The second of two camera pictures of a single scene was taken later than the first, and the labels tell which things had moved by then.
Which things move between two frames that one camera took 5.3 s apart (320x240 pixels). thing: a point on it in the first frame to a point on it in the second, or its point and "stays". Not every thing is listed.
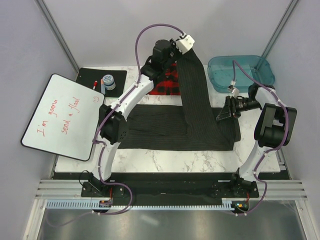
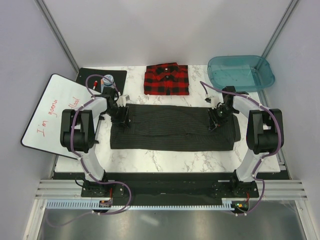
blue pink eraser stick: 103,87 stays
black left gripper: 173,46 to 123,118
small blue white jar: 108,80 stays
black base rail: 169,188 stays
